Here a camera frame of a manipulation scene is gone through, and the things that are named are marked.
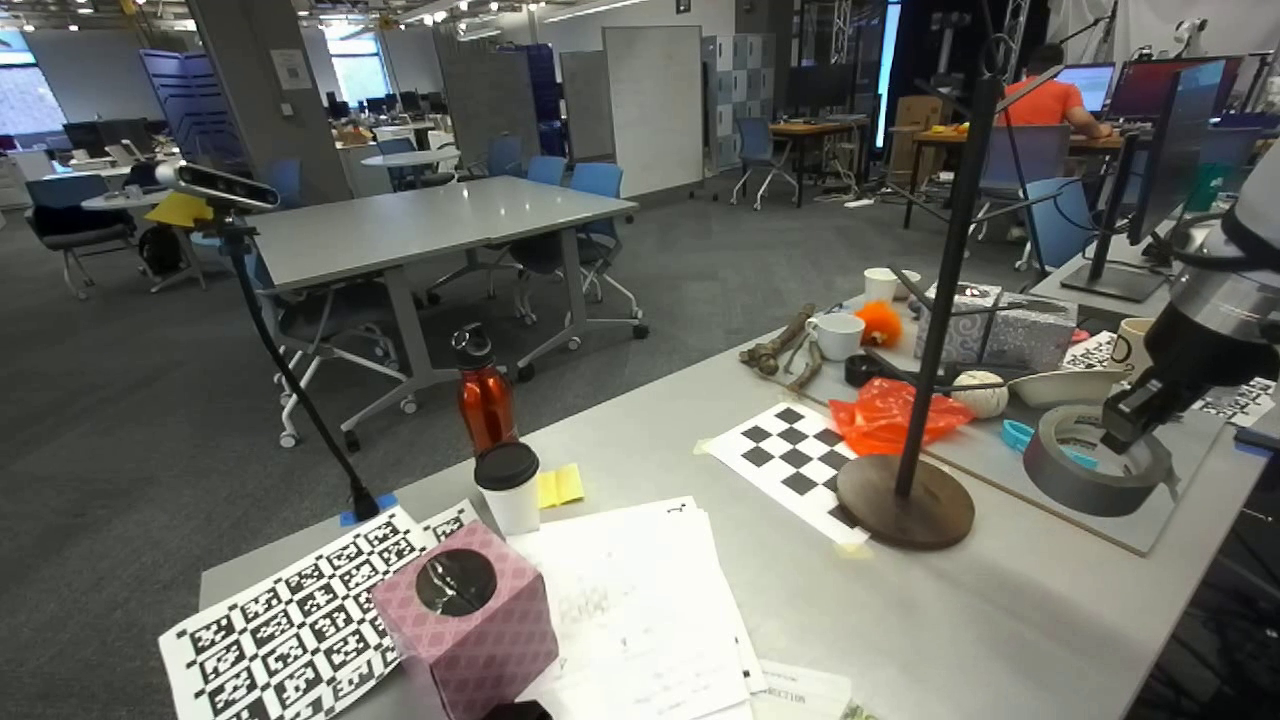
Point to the white cup black lid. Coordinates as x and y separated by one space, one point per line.
511 496

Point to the black white checkerboard sheet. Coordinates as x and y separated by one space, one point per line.
773 459

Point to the gray mat board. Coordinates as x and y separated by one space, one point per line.
972 470

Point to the cream ceramic mug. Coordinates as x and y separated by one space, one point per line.
1132 331

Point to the black peg stand wooden base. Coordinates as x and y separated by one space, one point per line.
904 505

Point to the yellow bag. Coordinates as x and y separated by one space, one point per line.
181 208

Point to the pink tissue box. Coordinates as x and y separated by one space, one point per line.
482 655

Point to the person in orange shirt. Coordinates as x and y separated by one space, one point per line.
1042 100

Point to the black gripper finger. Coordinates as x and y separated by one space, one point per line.
1122 425
1157 425

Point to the black camera on gooseneck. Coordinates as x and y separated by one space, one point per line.
286 364

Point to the printed marker tag sheet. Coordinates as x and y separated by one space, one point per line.
286 641

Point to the small white paper note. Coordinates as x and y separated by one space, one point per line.
802 694

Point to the black office chair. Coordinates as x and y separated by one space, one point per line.
75 223

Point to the black ball holder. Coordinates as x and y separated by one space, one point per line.
870 369

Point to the white partition board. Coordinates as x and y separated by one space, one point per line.
654 105

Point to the black monitor on stand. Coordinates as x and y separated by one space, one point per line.
1174 123

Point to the gray tape roll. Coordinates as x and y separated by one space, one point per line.
1065 482

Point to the lit laptop screen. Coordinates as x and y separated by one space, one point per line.
1089 85

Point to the white paper stack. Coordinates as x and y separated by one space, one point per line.
640 602

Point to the white paper cup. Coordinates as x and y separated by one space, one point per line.
836 339
882 286

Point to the white patterned ball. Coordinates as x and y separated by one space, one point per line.
982 399

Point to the gray office table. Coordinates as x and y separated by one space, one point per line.
414 223

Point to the orange plastic bag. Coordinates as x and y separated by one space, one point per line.
882 421

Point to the orange fluffy toy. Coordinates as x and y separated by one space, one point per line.
882 320

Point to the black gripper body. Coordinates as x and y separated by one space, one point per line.
1193 360

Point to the yellow sticky notes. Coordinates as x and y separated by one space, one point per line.
561 487

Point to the red water bottle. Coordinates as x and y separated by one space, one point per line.
486 406

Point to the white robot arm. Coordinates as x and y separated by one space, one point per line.
1246 266

